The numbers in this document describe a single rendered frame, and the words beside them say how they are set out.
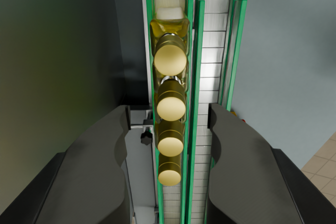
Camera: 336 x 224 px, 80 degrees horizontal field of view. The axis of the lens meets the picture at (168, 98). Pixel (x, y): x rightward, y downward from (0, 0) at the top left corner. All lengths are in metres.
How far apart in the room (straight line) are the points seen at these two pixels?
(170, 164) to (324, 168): 2.24
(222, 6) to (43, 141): 0.42
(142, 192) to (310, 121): 0.66
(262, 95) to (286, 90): 0.08
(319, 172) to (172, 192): 1.89
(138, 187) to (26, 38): 0.67
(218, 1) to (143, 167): 0.54
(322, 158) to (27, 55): 2.33
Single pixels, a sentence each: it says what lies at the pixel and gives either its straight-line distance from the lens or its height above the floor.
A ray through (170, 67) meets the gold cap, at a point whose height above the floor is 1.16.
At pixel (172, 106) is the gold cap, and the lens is 0.23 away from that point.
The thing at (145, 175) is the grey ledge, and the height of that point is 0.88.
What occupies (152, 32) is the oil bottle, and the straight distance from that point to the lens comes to 0.28.
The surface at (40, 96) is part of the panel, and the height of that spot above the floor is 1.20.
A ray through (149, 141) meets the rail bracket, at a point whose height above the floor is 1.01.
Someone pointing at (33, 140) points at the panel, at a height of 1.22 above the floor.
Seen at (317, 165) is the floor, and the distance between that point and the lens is 2.41.
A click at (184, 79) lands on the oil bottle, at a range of 0.30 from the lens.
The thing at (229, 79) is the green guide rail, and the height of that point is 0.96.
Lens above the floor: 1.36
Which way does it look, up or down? 61 degrees down
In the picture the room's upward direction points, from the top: 179 degrees counter-clockwise
